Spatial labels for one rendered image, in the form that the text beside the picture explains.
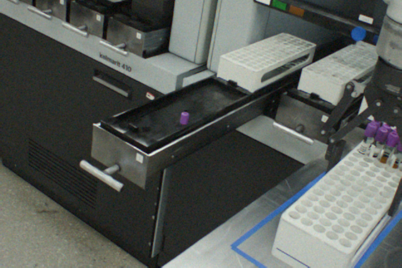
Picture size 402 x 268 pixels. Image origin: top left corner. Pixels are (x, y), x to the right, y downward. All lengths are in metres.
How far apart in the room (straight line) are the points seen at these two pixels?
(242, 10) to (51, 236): 1.05
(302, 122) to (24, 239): 1.10
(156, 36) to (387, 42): 0.87
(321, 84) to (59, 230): 1.14
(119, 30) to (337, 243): 0.98
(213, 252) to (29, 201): 1.46
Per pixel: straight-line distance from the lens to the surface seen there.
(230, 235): 0.78
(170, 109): 1.10
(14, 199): 2.16
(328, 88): 1.24
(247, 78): 1.20
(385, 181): 0.89
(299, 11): 1.26
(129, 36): 1.51
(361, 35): 1.20
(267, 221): 0.82
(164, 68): 1.45
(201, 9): 1.45
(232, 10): 1.39
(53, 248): 1.95
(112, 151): 1.00
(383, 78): 0.77
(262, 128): 1.31
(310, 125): 1.24
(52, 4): 1.72
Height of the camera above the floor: 1.32
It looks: 27 degrees down
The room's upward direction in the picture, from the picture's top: 11 degrees clockwise
